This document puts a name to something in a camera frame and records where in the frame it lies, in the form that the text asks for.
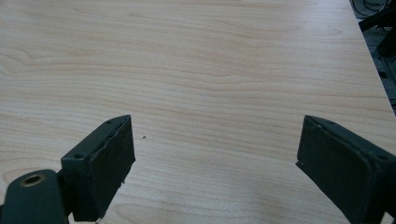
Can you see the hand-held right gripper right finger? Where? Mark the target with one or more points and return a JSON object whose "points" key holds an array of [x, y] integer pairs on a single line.
{"points": [[345, 168]]}

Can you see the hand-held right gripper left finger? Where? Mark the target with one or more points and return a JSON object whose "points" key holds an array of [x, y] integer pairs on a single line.
{"points": [[99, 168]]}

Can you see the black metal stand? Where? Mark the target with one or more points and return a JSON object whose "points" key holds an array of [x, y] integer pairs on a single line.
{"points": [[380, 29]]}

